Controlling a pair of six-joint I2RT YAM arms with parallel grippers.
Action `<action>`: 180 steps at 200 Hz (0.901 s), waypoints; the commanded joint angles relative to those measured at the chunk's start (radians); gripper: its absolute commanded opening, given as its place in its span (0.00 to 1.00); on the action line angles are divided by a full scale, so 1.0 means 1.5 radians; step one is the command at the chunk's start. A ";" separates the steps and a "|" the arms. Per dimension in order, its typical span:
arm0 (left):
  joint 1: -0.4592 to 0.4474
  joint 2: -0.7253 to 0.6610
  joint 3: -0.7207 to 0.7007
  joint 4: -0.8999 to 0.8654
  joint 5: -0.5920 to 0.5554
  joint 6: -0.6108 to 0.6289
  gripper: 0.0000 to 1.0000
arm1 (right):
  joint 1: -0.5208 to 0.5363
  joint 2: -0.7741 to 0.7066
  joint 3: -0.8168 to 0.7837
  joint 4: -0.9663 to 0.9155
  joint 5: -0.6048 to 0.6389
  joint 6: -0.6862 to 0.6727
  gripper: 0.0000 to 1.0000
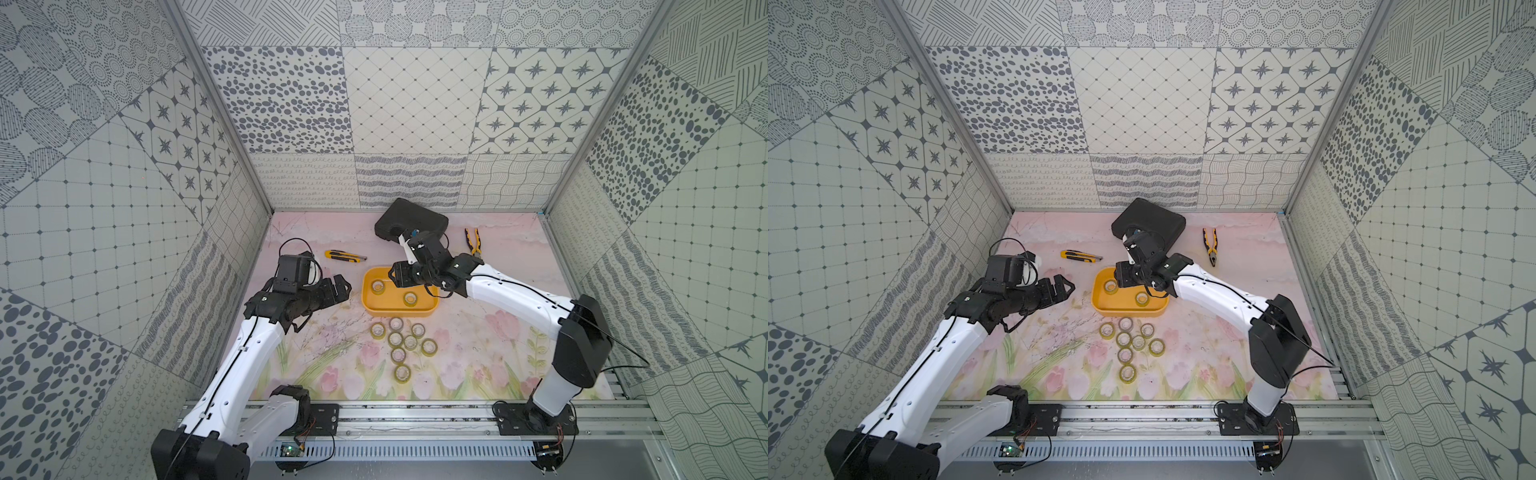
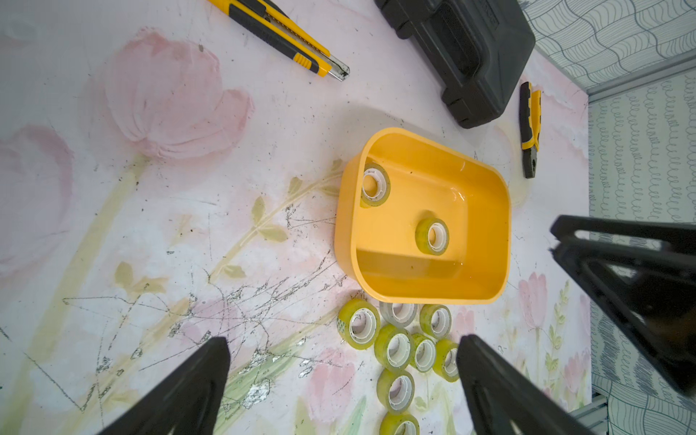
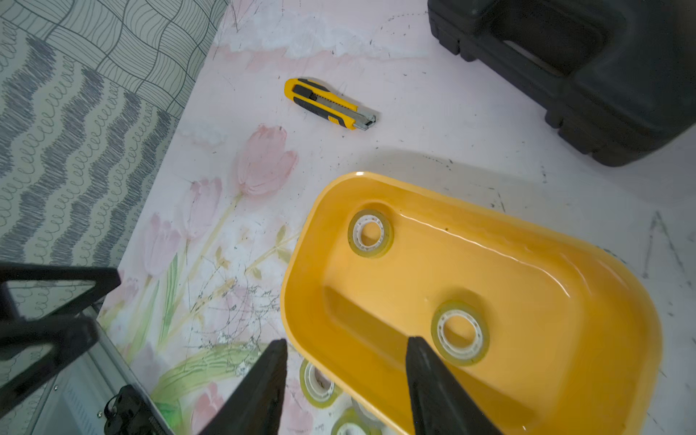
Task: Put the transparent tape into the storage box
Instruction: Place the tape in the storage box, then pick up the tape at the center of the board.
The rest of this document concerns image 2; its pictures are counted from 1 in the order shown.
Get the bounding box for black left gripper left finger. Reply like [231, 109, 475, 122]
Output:
[101, 336, 230, 434]

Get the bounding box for yellow black utility knife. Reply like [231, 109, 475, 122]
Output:
[210, 0, 350, 82]

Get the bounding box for black plastic tool case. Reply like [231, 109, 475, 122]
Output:
[374, 0, 536, 129]

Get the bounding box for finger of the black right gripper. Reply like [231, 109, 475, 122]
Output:
[550, 215, 695, 394]

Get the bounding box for transparent tape roll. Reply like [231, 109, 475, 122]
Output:
[379, 302, 418, 328]
[432, 339, 460, 382]
[379, 413, 420, 435]
[376, 369, 415, 414]
[373, 324, 414, 371]
[415, 217, 450, 256]
[336, 298, 381, 350]
[409, 333, 437, 373]
[361, 162, 391, 208]
[419, 304, 452, 341]

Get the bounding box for yellow plastic storage box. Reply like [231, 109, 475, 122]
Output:
[335, 128, 512, 305]

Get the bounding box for yellow black pliers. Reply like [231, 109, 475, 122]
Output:
[518, 82, 542, 179]

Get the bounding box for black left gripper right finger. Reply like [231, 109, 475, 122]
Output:
[456, 335, 591, 434]

